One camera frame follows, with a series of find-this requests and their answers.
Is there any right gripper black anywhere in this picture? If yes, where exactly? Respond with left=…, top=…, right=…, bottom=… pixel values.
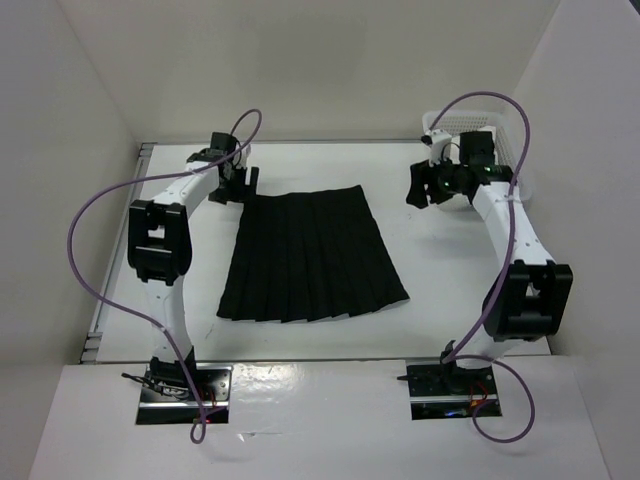
left=405, top=152, right=466, bottom=209

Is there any black skirt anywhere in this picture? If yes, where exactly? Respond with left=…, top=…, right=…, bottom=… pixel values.
left=217, top=185, right=410, bottom=323

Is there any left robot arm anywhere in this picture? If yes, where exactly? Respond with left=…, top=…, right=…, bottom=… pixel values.
left=127, top=132, right=252, bottom=400

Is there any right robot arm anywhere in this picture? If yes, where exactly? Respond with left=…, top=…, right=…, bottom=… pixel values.
left=406, top=129, right=573, bottom=395

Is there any white plastic basket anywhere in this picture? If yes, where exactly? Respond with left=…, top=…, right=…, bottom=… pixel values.
left=422, top=108, right=534, bottom=205

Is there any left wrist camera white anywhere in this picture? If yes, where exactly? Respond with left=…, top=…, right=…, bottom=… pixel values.
left=231, top=146, right=251, bottom=169

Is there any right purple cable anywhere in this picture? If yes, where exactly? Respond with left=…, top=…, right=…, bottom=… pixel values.
left=429, top=90, right=536, bottom=444

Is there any purple cable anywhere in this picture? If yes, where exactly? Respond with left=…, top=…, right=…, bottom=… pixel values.
left=67, top=109, right=264, bottom=444
left=429, top=90, right=536, bottom=444

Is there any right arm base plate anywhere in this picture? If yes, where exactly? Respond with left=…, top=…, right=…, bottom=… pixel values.
left=397, top=362, right=502, bottom=421

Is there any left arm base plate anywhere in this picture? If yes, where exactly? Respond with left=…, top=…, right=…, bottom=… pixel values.
left=136, top=363, right=233, bottom=425

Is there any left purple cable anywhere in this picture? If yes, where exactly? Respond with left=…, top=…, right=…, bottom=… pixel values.
left=67, top=109, right=264, bottom=444

